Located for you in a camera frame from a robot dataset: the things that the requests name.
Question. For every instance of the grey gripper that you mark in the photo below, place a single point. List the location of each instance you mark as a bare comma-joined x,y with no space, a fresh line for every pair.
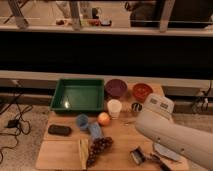
140,157

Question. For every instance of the black power adapter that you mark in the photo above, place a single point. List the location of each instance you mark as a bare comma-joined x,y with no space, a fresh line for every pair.
12,123

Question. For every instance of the white plastic cup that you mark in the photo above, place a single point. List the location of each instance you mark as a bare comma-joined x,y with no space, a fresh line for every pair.
114,107

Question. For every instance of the red orange bowl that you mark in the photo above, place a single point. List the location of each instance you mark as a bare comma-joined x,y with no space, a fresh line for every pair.
141,91

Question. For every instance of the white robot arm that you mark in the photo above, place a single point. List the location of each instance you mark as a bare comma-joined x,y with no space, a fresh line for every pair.
193,144

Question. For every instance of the small black round object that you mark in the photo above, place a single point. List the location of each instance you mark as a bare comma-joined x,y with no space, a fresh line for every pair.
136,107

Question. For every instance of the blue handled brush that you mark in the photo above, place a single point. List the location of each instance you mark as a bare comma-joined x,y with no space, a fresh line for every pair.
95,130

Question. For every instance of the blue plastic cup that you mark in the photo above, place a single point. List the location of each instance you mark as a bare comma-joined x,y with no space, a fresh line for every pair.
82,122

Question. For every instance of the black rectangular sponge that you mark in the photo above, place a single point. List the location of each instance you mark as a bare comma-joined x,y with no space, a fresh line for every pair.
59,130

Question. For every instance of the orange apple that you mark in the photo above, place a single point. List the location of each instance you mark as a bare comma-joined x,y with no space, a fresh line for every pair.
103,119

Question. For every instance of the yellow banana toy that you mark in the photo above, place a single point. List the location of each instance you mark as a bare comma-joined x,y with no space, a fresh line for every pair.
83,152

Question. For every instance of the purple bowl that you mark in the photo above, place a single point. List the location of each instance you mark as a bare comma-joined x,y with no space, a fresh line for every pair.
115,88

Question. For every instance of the white box device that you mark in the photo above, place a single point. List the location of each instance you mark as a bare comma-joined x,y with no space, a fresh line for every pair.
159,104

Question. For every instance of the green plastic tray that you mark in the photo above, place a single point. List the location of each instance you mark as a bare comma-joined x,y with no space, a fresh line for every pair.
78,95

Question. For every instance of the dark grape bunch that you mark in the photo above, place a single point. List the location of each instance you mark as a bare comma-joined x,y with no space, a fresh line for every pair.
98,146

